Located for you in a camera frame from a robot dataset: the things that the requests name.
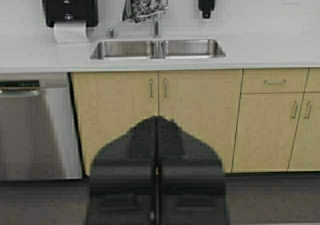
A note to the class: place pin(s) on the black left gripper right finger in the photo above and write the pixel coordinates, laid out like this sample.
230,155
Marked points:
192,179

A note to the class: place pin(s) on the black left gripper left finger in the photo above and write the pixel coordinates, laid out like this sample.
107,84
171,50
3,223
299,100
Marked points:
122,181

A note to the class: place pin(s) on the black white floral cloth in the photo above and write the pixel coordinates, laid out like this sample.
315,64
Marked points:
143,6

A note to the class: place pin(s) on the light wood sink cabinet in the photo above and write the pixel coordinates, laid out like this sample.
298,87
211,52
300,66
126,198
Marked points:
205,103

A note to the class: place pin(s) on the stainless steel dishwasher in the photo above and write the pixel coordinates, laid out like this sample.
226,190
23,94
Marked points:
38,136

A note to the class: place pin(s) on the light wood drawer cabinet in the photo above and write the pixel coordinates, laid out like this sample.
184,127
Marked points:
269,109

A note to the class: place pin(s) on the stainless double sink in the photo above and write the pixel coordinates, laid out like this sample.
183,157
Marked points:
181,49

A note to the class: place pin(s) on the chrome pull-down faucet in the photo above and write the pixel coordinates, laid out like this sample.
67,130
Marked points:
156,12

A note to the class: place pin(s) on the white paper towel sheet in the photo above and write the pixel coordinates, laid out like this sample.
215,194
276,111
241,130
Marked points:
70,32

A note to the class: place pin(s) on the black paper towel dispenser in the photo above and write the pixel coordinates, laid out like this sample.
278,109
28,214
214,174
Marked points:
71,11

